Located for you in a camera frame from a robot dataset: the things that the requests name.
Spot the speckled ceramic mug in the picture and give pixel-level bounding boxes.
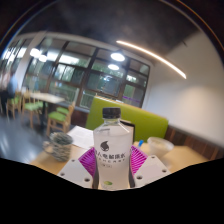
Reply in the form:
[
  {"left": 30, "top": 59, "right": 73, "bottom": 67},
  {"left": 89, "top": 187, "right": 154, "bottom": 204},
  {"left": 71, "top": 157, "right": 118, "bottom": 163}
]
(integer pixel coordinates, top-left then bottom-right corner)
[{"left": 42, "top": 131, "right": 74, "bottom": 163}]

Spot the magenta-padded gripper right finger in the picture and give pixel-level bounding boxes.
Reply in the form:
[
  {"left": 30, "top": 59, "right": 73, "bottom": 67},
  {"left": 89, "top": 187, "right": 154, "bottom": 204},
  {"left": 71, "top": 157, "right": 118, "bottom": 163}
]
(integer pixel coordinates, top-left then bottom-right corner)
[{"left": 128, "top": 145, "right": 172, "bottom": 189}]

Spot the white ceramic bowl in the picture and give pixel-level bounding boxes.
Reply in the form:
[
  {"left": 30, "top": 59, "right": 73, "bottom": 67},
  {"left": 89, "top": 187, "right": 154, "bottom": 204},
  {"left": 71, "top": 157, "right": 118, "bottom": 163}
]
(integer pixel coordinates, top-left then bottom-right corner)
[{"left": 146, "top": 136, "right": 175, "bottom": 159}]

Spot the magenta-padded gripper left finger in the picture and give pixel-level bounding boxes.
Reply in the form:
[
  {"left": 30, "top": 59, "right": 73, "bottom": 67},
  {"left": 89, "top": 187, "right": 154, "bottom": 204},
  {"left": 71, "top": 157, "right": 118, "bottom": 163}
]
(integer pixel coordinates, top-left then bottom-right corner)
[{"left": 57, "top": 147, "right": 100, "bottom": 190}]

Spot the clear black-capped drink bottle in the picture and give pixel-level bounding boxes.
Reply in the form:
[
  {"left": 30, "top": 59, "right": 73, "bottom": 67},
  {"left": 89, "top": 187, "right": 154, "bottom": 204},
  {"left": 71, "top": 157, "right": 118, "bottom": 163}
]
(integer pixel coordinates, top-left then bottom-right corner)
[{"left": 92, "top": 106, "right": 134, "bottom": 192}]

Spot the wooden dining table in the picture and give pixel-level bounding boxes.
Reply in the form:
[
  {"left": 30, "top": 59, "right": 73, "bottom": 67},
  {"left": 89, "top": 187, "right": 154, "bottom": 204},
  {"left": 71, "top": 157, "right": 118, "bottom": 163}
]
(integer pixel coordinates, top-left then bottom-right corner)
[{"left": 28, "top": 91, "right": 66, "bottom": 126}]

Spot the open white paper book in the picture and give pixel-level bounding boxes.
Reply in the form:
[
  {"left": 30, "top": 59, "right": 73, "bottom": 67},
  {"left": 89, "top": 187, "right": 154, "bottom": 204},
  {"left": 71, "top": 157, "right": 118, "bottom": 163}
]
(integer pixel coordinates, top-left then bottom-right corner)
[{"left": 66, "top": 125, "right": 95, "bottom": 150}]

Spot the long linear ceiling light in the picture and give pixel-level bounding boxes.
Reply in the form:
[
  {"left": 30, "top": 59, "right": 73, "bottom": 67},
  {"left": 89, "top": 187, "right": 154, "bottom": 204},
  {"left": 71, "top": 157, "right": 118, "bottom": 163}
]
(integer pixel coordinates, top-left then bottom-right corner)
[{"left": 115, "top": 39, "right": 188, "bottom": 80}]

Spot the group of green-seated wooden chairs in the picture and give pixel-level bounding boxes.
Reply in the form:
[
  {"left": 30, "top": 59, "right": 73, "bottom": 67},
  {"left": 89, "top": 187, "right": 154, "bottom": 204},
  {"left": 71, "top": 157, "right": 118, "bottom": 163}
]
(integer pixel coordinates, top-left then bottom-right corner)
[{"left": 4, "top": 94, "right": 76, "bottom": 137}]

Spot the green upholstered bench back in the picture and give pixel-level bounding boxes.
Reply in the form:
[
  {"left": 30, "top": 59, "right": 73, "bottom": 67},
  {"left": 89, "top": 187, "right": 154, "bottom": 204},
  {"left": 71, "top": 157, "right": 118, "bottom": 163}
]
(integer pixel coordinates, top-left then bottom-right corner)
[{"left": 85, "top": 95, "right": 170, "bottom": 144}]

